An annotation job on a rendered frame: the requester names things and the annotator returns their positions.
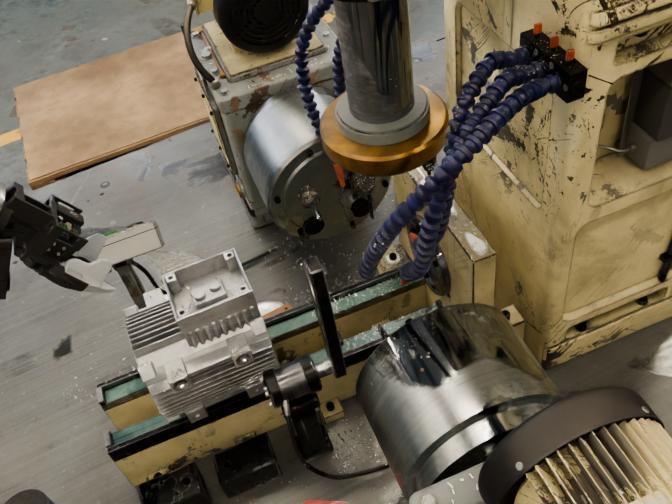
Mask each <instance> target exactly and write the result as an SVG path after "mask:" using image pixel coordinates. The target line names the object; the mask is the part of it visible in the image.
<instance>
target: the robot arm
mask: <svg viewBox="0 0 672 504"><path fill-rule="evenodd" d="M58 202H61V203H63V204H65V205H67V206H69V207H71V208H73V210H70V209H69V208H67V207H65V206H63V205H61V204H59V203H58ZM82 212H83V210H81V209H79V208H78V207H76V206H74V205H72V204H70V203H68V202H66V201H64V200H62V199H61V198H59V197H57V196H55V195H53V194H51V195H50V196H49V197H48V198H47V199H46V200H45V201H44V202H43V203H42V202H40V201H38V200H36V199H34V198H32V197H30V196H28V195H27V194H25V193H24V188H23V185H21V184H19V183H17V182H15V181H14V182H13V183H12V184H11V185H10V186H9V187H8V188H7V189H6V188H5V185H4V183H3V182H2V181H0V299H6V294H7V291H9V289H10V284H11V278H10V272H9V269H10V260H11V252H12V243H13V247H14V255H15V256H16V257H19V259H20V260H21V261H22V262H23V263H24V264H25V265H26V266H27V267H28V268H30V269H32V270H34V271H35V272H37V273H38V274H39V275H41V276H44V277H45V278H47V279H48V280H50V281H51V282H53V283H55V284H57V285H59V286H61V287H64V288H67V289H72V290H76V291H80V292H81V291H87V292H99V293H104V292H113V291H115V290H116V288H115V287H114V286H112V285H110V284H108V283H106V282H104V280H105V279H106V277H107V275H108V273H110V272H111V271H112V270H111V268H112V263H111V262H110V261H109V260H107V259H99V258H97V257H98V255H99V253H100V252H101V250H102V248H103V246H104V244H105V242H106V237H105V236H104V235H103V234H95V235H93V236H90V237H88V238H86V239H85V238H83V237H81V236H79V234H80V233H82V232H81V227H82V226H83V225H84V218H83V216H82V215H80V214H81V213H82ZM64 261H65V262H66V263H65V266H62V265H61V264H60V262H61V263H63V262H64Z"/></svg>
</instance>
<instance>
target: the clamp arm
mask: <svg viewBox="0 0 672 504"><path fill-rule="evenodd" d="M303 263H304V267H305V271H306V275H307V278H308V282H309V286H310V290H311V294H312V298H313V302H314V306H315V310H316V314H317V317H318V321H319V325H320V329H321V333H322V337H323V341H324V345H325V349H326V353H327V356H328V357H327V360H325V361H324V363H325V364H327V363H329V362H330V364H329V365H327V366H326V368H327V370H330V369H331V367H332V370H333V371H332V370H331V371H329V372H328V373H332V372H333V374H334V376H335V378H340V377H342V376H345V375H347V370H346V366H345V361H344V357H343V352H342V348H341V346H343V345H344V341H343V338H342V336H341V334H340V332H339V331H338V330H337V326H336V322H335V317H334V313H333V308H332V304H331V300H330V295H329V291H328V286H327V282H326V280H327V279H329V278H330V277H329V273H328V271H327V269H326V267H325V265H324V263H322V264H321V263H320V261H319V259H318V257H317V256H316V255H314V256H312V257H309V258H306V259H304V260H303ZM330 365H331V366H330Z"/></svg>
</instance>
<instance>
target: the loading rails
mask: <svg viewBox="0 0 672 504"><path fill-rule="evenodd" d="M400 270H401V266H400V267H397V268H395V269H392V270H390V271H387V272H384V273H382V274H379V275H377V276H375V277H373V278H372V279H370V280H364V281H361V282H359V283H356V284H354V285H351V286H348V287H346V288H343V289H341V290H338V291H336V292H333V293H330V294H329V295H330V300H331V303H332V308H333V313H334V317H335V322H336V326H337V330H338V331H339V332H340V334H341V336H342V338H343V341H344V345H343V346H341V348H342V352H343V357H344V361H345V366H346V370H347V375H345V376H342V377H340V378H335V376H334V374H333V372H332V373H328V374H326V375H323V376H321V377H319V378H320V380H321V384H322V390H321V391H319V392H316V393H317V395H318V398H319V401H320V404H321V405H320V407H318V408H316V411H318V410H319V411H320V414H321V416H322V418H323V421H324V423H325V424H327V423H330V422H332V421H334V420H337V419H339V418H342V417H344V416H345V412H344V409H343V407H342V405H341V403H340V401H342V400H344V399H347V398H349V397H352V396H354V395H356V385H357V380H358V377H359V374H360V372H361V370H362V368H363V366H364V364H365V363H366V361H367V359H368V358H369V356H370V355H371V354H372V352H373V351H374V350H375V349H376V348H377V347H378V346H379V345H380V344H381V343H382V342H383V341H384V340H383V338H382V337H381V336H378V335H377V334H376V335H373V334H374V331H372V332H371V330H372V327H371V326H373V330H374V329H375V328H376V329H377V324H378V323H381V326H382V324H383V326H382V327H383V328H384V325H385V330H386V332H387V331H388V333H389V334H388V336H389V335H391V334H392V333H393V332H394V331H395V330H397V329H399V328H398V327H399V326H400V327H401V326H403V325H404V324H405V321H406V320H407V319H409V318H410V316H411V317H412V316H413V315H414V314H415V317H414V318H412V319H415V318H417V317H419V316H421V315H422V313H421V312H420V310H419V309H418V308H420V309H425V307H426V309H427V310H425V311H424V312H425V313H427V312H430V311H431V309H433V305H434V304H433V305H431V307H430V306H428V307H427V299H426V282H425V280H424V279H423V277H421V278H418V279H419V280H418V279H413V280H412V281H409V282H407V283H406V285H407V286H406V285H404V286H403V285H402V284H401V283H400V280H402V279H401V277H400ZM396 275H397V277H396ZM388 277H389V278H388ZM399 277H400V278H399ZM390 278H393V279H390ZM398 278H399V279H398ZM387 279H388V280H389V281H390V284H391V285H392V284H393V285H392V286H391V285H390V284H389V281H388V280H387ZM386 280H387V283H388V284H387V283H386ZM391 280H392V281H393V282H391ZM394 280H398V281H395V282H397V285H396V283H395V284H394ZM384 282H385V283H384ZM379 283H380V284H382V285H383V286H382V285H380V284H379ZM411 283H412V284H411ZM378 284H379V285H378ZM399 284H401V285H399ZM377 285H378V288H380V290H379V289H378V288H377ZM397 286H398V287H397ZM385 287H386V288H385ZM390 287H393V288H392V289H393V290H392V289H390ZM366 288H368V289H369V288H370V289H371V291H372V289H373V290H374V289H375V290H374V291H372V293H373V295H372V293H371V291H370V289H369V290H368V289H366ZM376 288H377V289H376ZM382 289H383V290H384V291H382ZM394 289H395V290H394ZM378 290H379V291H380V292H378ZM386 290H387V291H386ZM389 290H390V291H389ZM354 292H355V293H356V294H357V295H355V294H354V295H353V293H354ZM381 292H382V293H383V294H384V295H382V293H381ZM385 292H386V293H385ZM348 293H349V294H348ZM370 293H371V294H370ZM378 294H381V295H378ZM344 295H345V296H347V297H348V300H349V301H347V299H346V297H345V296H344ZM348 295H349V296H348ZM362 295H365V296H362ZM375 295H376V296H375ZM342 296H343V299H342V300H341V298H342ZM353 296H355V297H356V300H355V297H353ZM374 296H375V297H374ZM339 297H340V300H339ZM366 298H367V300H366ZM334 299H335V300H336V302H335V301H334ZM363 299H364V300H365V301H364V300H363ZM350 300H352V302H351V301H350ZM340 301H341V302H340ZM360 301H361V302H360ZM347 302H348V303H347ZM356 302H357V303H359V302H360V303H359V304H357V303H356ZM337 303H338V304H337ZM346 303H347V304H346ZM345 304H346V305H345ZM352 304H354V305H352ZM356 304H357V305H356ZM334 305H335V306H337V310H339V311H338V313H336V312H337V310H336V307H335V306H334ZM340 307H341V309H340ZM345 309H347V310H345ZM428 310H429V311H428ZM418 311H419V312H420V313H419V312H418ZM407 312H408V315H407ZM422 312H423V310H422ZM424 312H423V314H425V313H424ZM313 313H314V315H315V314H316V310H315V306H314V302H313V300H312V301H310V302H307V303H305V304H302V305H300V306H297V307H294V308H292V309H289V310H287V311H284V312H282V313H279V314H276V315H274V316H271V317H269V318H266V319H264V322H265V325H266V327H267V330H268V334H269V336H270V339H271V341H272V344H273V347H274V349H275V352H276V355H277V358H278V361H279V365H280V367H281V366H283V365H286V364H288V363H291V362H293V361H296V360H298V358H299V357H301V356H304V355H306V354H308V355H310V356H311V358H312V360H313V362H314V365H316V364H318V363H321V362H323V361H325V360H327V357H328V356H327V353H326V349H325V345H324V341H323V337H322V333H321V329H320V325H319V321H318V320H317V319H318V317H317V314H316V316H314V317H313V315H312V314H313ZM400 315H401V316H400ZM402 315H403V316H405V317H406V318H405V317H402ZM406 315H407V316H406ZM401 317H402V318H401ZM399 318H400V320H399ZM395 319H396V321H395ZM399 321H401V325H400V322H399ZM396 323H398V324H396ZM374 326H375V327H374ZM394 326H395V328H394ZM387 328H388V329H387ZM389 328H390V329H389ZM376 329H375V330H376ZM363 330H365V331H364V333H365V335H366V336H365V335H364V333H363V334H362V332H363ZM359 331H360V332H359ZM376 332H379V331H378V330H376ZM358 333H361V334H358ZM359 335H360V336H359ZM355 336H357V337H358V336H359V337H358V338H357V339H356V337H355ZM361 336H362V338H361ZM368 336H369V337H371V339H370V338H369V337H368ZM354 337H355V338H354ZM349 338H350V339H349ZM363 338H364V339H363ZM344 339H346V340H347V342H349V343H350V344H349V347H348V344H347V342H346V340H344ZM355 339H356V340H355ZM362 339H363V340H362ZM372 339H374V340H372ZM367 340H368V341H367ZM352 342H353V343H354V344H355V343H356V345H355V347H356V348H354V346H353V343H352ZM367 342H368V343H367ZM347 347H348V350H347V349H346V348H347ZM349 348H350V349H349ZM96 392H97V398H98V403H99V404H100V406H101V407H102V409H103V410H104V411H105V412H106V414H107V415H108V416H109V418H110V419H111V420H112V422H113V423H114V425H115V426H116V427H117V429H118V430H119V431H116V432H114V433H112V434H111V432H110V431H109V430H107V431H104V432H103V434H104V440H105V446H106V450H107V454H108V455H109V456H110V457H111V459H112V460H113V461H114V462H115V463H116V465H117V466H118V467H119V468H120V470H121V471H122V472H123V473H124V475H125V476H126V477H127V478H128V480H129V481H130V482H131V483H132V485H133V486H137V485H139V484H141V483H144V482H146V481H148V480H151V479H153V478H156V477H158V476H160V475H163V474H165V473H168V472H171V471H173V470H175V469H177V468H180V467H182V466H185V465H187V464H189V463H192V462H195V461H197V460H199V459H202V458H204V457H207V456H209V455H211V454H214V453H216V452H218V451H221V450H223V449H226V448H228V447H231V446H233V445H236V444H238V443H240V442H243V441H245V440H247V439H250V438H252V437H255V436H257V435H259V434H262V433H264V432H267V431H269V430H272V429H274V428H277V427H279V426H281V425H284V424H286V423H287V422H286V419H285V417H284V414H283V412H282V409H281V407H280V408H277V409H276V408H274V407H273V406H272V407H270V405H269V402H272V401H271V399H270V396H268V397H266V395H265V392H264V393H262V394H259V395H257V396H255V397H252V398H249V396H248V393H247V391H244V392H241V393H239V394H237V395H234V396H232V397H229V398H227V399H225V400H222V401H220V402H218V403H215V404H213V405H211V406H208V407H207V408H206V409H207V412H208V415H209V416H208V417H205V418H203V419H201V420H198V421H196V422H194V423H191V422H190V420H189V419H188V417H187V415H186V412H185V413H182V414H181V417H180V418H179V419H177V420H174V421H172V422H169V423H168V422H167V420H166V419H165V418H164V417H163V415H162V414H161V412H160V411H159V409H158V408H157V405H156V404H155V402H154V401H153V398H152V396H151V394H150V392H149V390H148V388H147V386H146V384H145V383H143V382H142V379H141V377H140V374H139V372H138V369H135V370H132V371H130V372H127V373H125V374H122V375H119V376H117V377H114V378H112V379H109V380H107V381H104V382H101V383H99V384H96Z"/></svg>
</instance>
